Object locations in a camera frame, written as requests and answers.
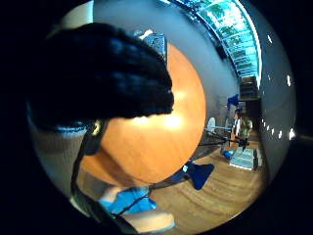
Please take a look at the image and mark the thin black cable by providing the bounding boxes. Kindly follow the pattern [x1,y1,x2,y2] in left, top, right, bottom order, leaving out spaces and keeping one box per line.
[116,177,192,216]

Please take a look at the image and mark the grey mesh chair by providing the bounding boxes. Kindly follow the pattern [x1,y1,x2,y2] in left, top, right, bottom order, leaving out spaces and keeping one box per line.
[133,28,168,63]

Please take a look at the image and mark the black tripod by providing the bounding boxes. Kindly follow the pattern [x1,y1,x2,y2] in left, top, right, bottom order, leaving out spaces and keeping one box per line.
[199,127,250,152]

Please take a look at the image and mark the pale storage crates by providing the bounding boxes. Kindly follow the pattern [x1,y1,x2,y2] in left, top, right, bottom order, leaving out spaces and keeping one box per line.
[229,146,264,171]

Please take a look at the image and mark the white chair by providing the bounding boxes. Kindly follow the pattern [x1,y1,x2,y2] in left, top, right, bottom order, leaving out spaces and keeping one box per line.
[206,117,217,133]

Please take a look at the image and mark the large glass window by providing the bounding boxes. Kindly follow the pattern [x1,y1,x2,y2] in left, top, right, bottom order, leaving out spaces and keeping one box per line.
[169,0,263,89]

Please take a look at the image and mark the blue chair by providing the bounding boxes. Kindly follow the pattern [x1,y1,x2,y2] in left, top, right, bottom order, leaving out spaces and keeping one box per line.
[226,93,241,112]
[169,160,215,191]

